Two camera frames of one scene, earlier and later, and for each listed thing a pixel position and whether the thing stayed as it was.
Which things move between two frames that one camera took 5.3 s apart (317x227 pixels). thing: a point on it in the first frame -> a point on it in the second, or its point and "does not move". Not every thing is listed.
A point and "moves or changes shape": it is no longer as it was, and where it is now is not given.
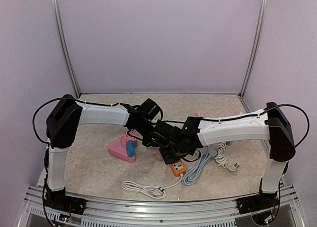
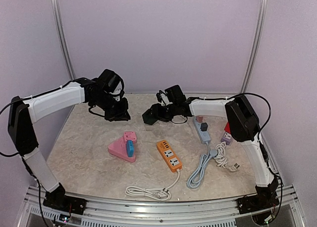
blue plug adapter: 131,148 does not move
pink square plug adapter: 127,137 does not move
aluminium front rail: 38,212 does not move
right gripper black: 167,155 -> 157,110
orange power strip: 178,168 moves or changes shape
